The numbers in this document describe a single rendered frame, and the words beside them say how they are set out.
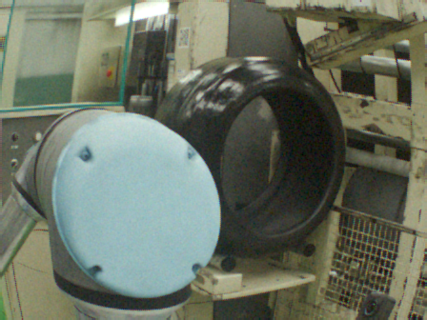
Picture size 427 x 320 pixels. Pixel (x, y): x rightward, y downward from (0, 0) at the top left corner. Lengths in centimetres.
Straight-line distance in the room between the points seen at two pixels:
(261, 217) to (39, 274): 85
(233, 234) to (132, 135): 127
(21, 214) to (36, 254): 100
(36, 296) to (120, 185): 182
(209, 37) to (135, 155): 161
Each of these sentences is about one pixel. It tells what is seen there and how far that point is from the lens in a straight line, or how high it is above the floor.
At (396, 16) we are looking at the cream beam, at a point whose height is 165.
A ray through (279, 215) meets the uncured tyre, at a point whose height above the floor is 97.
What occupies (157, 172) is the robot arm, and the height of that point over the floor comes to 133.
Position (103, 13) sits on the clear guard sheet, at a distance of 214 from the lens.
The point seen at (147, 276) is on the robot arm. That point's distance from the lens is 40.
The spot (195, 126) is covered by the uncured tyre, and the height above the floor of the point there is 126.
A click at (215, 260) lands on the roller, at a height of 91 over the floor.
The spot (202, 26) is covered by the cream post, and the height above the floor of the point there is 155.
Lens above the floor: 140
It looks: 8 degrees down
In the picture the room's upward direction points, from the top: 3 degrees clockwise
